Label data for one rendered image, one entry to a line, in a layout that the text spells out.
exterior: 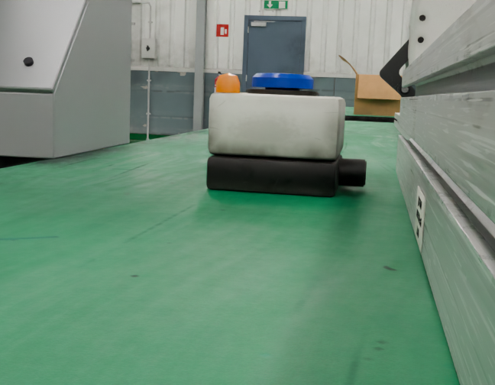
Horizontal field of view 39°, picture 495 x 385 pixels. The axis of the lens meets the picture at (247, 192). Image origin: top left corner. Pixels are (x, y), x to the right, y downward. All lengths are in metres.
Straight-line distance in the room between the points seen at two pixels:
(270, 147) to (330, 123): 0.04
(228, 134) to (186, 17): 11.54
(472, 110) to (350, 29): 11.40
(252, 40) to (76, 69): 11.03
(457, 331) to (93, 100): 0.56
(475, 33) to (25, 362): 0.12
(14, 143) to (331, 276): 0.42
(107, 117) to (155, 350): 0.57
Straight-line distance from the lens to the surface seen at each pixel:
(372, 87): 2.68
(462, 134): 0.17
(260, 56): 11.61
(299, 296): 0.21
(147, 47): 11.90
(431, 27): 0.62
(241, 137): 0.43
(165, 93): 11.95
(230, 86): 0.43
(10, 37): 0.66
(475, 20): 0.17
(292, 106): 0.42
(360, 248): 0.29
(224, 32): 11.77
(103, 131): 0.71
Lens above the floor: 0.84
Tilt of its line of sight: 8 degrees down
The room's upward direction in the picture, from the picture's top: 2 degrees clockwise
